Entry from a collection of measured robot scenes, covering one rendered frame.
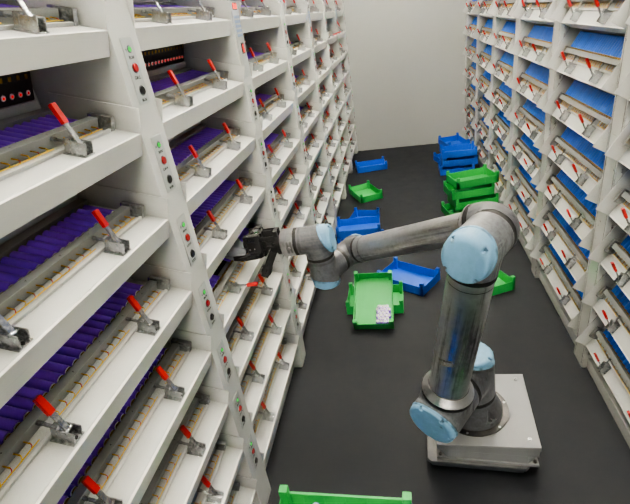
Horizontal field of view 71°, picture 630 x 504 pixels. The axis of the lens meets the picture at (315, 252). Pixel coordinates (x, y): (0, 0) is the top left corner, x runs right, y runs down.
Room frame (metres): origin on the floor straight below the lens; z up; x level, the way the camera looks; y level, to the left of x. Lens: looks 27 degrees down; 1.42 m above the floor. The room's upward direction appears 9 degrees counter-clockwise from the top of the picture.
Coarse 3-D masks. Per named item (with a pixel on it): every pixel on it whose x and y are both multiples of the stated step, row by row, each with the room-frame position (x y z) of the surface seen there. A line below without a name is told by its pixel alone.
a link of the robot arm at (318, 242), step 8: (320, 224) 1.27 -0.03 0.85; (328, 224) 1.27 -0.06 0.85; (296, 232) 1.26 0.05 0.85; (304, 232) 1.25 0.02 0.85; (312, 232) 1.24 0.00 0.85; (320, 232) 1.24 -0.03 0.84; (328, 232) 1.23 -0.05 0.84; (296, 240) 1.24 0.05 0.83; (304, 240) 1.24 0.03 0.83; (312, 240) 1.23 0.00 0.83; (320, 240) 1.22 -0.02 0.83; (328, 240) 1.22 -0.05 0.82; (296, 248) 1.24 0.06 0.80; (304, 248) 1.23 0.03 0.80; (312, 248) 1.23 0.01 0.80; (320, 248) 1.22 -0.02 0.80; (328, 248) 1.22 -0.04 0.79; (312, 256) 1.23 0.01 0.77; (320, 256) 1.22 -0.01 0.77; (328, 256) 1.23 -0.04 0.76
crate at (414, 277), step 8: (392, 264) 2.34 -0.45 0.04; (400, 264) 2.34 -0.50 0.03; (408, 264) 2.30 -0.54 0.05; (392, 272) 2.31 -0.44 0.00; (400, 272) 2.29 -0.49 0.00; (408, 272) 2.28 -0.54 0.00; (416, 272) 2.26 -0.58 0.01; (424, 272) 2.22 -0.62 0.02; (432, 272) 2.18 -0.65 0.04; (408, 280) 2.19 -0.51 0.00; (416, 280) 2.18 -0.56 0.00; (424, 280) 2.16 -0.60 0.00; (432, 280) 2.09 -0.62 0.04; (408, 288) 2.08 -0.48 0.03; (416, 288) 2.04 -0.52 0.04; (424, 288) 2.03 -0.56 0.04
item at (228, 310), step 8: (248, 224) 1.63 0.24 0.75; (256, 224) 1.60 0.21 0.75; (264, 224) 1.61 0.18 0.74; (272, 224) 1.60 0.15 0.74; (264, 256) 1.46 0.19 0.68; (248, 264) 1.36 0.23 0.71; (256, 264) 1.36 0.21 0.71; (240, 272) 1.30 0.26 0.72; (248, 272) 1.31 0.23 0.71; (256, 272) 1.35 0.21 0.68; (232, 280) 1.25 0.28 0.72; (240, 280) 1.26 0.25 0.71; (248, 280) 1.26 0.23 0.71; (248, 288) 1.26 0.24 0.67; (232, 296) 1.17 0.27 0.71; (240, 296) 1.17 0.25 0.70; (224, 304) 1.12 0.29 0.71; (232, 304) 1.13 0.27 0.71; (240, 304) 1.18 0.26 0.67; (224, 312) 1.09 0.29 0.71; (232, 312) 1.09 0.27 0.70; (224, 320) 1.05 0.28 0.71; (232, 320) 1.10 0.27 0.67; (224, 328) 1.03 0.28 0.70
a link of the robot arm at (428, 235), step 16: (464, 208) 1.02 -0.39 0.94; (480, 208) 0.96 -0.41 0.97; (496, 208) 0.92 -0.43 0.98; (416, 224) 1.14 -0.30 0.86; (432, 224) 1.09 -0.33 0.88; (448, 224) 1.04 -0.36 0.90; (352, 240) 1.32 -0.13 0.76; (368, 240) 1.26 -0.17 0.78; (384, 240) 1.20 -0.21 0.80; (400, 240) 1.15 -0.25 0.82; (416, 240) 1.10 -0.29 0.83; (432, 240) 1.07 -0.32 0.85; (352, 256) 1.29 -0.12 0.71; (368, 256) 1.25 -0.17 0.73; (384, 256) 1.21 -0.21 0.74
